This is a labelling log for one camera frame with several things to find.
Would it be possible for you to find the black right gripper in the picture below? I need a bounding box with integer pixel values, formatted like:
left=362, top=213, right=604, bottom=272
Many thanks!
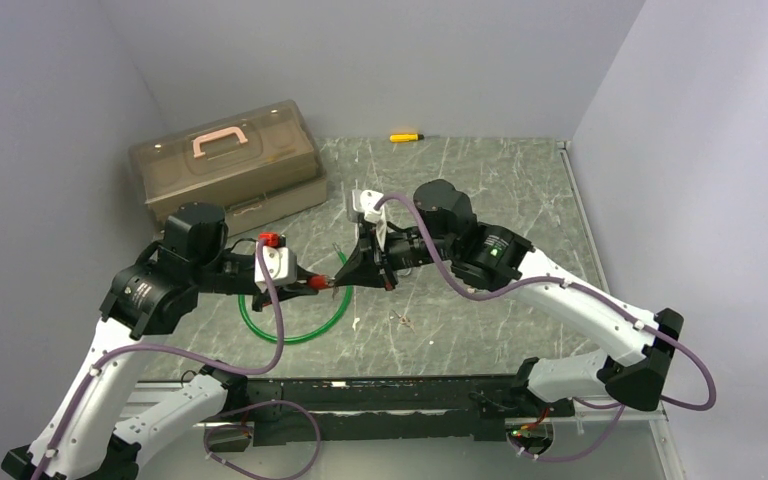
left=333, top=224, right=456, bottom=292

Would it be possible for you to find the green cable lock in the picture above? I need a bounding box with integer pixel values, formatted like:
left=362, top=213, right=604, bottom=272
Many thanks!
left=237, top=247, right=353, bottom=345

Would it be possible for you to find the red cable padlock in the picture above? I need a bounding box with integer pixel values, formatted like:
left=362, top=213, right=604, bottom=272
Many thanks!
left=306, top=274, right=334, bottom=291

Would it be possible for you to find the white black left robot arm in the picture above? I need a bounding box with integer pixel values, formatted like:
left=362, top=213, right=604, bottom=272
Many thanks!
left=1, top=202, right=329, bottom=479

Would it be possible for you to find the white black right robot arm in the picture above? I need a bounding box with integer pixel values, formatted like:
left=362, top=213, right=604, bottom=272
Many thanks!
left=334, top=179, right=683, bottom=415

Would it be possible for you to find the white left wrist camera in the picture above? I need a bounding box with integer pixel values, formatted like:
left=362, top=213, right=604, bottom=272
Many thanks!
left=254, top=232, right=298, bottom=290

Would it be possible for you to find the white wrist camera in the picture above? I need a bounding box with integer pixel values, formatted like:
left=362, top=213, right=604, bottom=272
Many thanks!
left=254, top=232, right=298, bottom=290
left=347, top=189, right=388, bottom=251

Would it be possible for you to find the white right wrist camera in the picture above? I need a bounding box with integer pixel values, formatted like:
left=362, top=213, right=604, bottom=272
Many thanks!
left=347, top=189, right=388, bottom=251

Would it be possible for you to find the brown translucent toolbox pink handle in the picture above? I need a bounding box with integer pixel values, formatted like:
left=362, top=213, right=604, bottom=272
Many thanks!
left=129, top=100, right=327, bottom=235

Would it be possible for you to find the yellow handled screwdriver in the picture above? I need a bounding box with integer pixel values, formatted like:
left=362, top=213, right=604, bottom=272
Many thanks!
left=389, top=133, right=425, bottom=144

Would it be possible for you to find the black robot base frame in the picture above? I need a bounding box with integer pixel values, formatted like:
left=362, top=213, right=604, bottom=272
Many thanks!
left=210, top=374, right=575, bottom=446

